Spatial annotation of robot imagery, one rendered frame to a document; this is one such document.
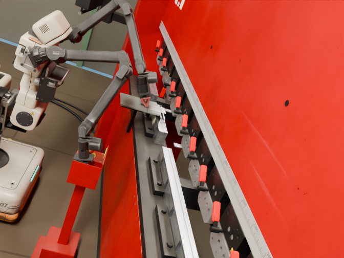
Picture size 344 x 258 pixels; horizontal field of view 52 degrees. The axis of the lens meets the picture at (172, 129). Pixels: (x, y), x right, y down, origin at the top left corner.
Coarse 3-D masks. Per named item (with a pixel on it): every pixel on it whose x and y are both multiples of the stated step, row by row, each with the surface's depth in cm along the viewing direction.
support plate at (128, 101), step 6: (120, 96) 233; (126, 96) 237; (132, 96) 240; (120, 102) 226; (126, 102) 229; (132, 102) 232; (138, 102) 235; (150, 102) 243; (132, 108) 226; (138, 108) 228; (144, 108) 231; (156, 114) 231
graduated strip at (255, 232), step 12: (168, 36) 254; (192, 96) 172; (204, 120) 150; (216, 144) 133; (228, 168) 119; (228, 180) 117; (240, 192) 108; (240, 204) 107; (252, 216) 99; (252, 228) 97; (264, 252) 90
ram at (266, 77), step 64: (192, 0) 217; (256, 0) 132; (320, 0) 95; (192, 64) 185; (256, 64) 119; (320, 64) 88; (256, 128) 109; (320, 128) 82; (256, 192) 100; (320, 192) 77; (256, 256) 93; (320, 256) 73
